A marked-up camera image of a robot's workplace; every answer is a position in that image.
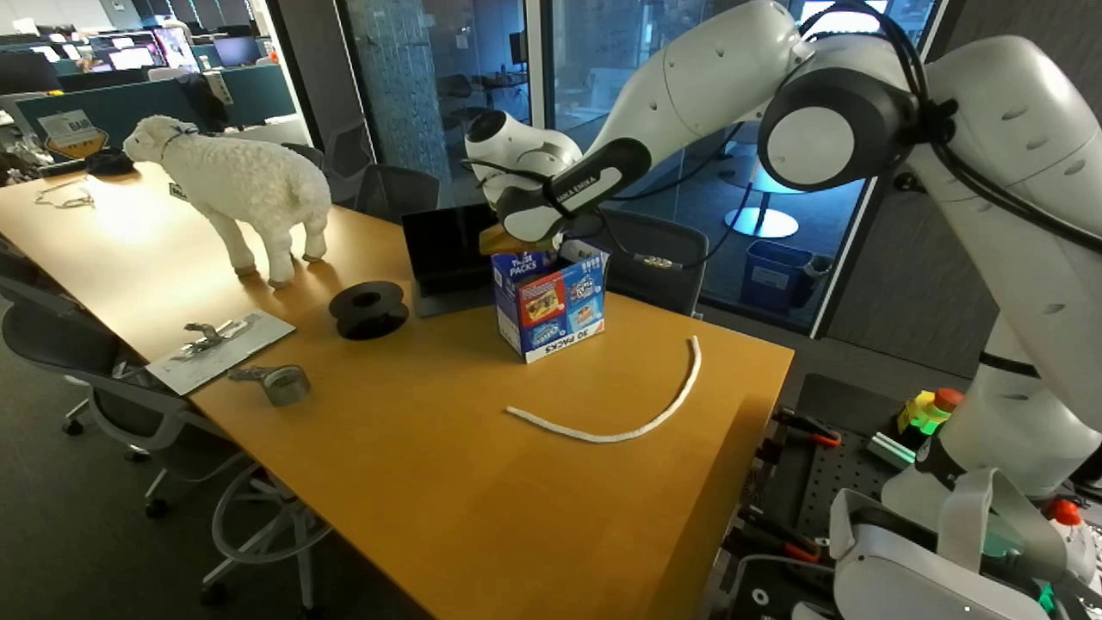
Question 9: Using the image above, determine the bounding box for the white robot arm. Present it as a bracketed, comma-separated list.
[466, 0, 1102, 497]

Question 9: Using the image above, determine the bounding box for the blue cardboard snack box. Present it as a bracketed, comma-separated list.
[494, 240, 609, 361]

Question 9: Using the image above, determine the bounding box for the emergency stop button box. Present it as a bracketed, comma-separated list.
[868, 385, 963, 467]

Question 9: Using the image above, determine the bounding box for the black laptop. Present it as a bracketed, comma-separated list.
[402, 204, 495, 315]

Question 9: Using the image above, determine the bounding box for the dark grey office chair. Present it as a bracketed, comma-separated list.
[565, 209, 709, 312]

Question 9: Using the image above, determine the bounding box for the black tape spool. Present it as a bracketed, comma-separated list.
[332, 282, 409, 341]

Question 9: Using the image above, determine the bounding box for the small metal measuring cup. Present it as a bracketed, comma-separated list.
[230, 366, 311, 405]

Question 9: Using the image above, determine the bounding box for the white sheep figurine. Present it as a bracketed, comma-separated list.
[124, 113, 332, 286]

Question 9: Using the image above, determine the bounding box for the black object table end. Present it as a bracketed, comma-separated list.
[86, 147, 138, 175]

